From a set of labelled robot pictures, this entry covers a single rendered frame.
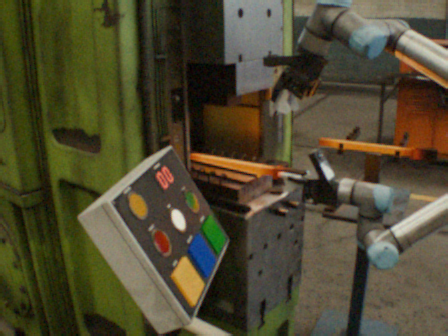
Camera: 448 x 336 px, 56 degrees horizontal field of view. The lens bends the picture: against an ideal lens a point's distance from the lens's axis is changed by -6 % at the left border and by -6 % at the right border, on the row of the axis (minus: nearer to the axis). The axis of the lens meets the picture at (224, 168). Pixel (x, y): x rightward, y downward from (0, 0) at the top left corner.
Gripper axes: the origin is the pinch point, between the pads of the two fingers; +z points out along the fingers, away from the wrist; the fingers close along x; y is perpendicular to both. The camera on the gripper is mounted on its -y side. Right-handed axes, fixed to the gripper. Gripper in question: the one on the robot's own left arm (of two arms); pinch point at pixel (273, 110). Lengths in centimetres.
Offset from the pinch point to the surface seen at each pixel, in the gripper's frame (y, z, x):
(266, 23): -22.4, -13.6, 18.1
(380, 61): -163, 157, 734
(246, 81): -14.7, 1.1, 7.0
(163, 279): 19, 12, -55
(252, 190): 1.7, 32.8, 9.7
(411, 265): 67, 107, 153
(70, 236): -36, 72, -28
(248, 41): -20.1, -9.2, 8.3
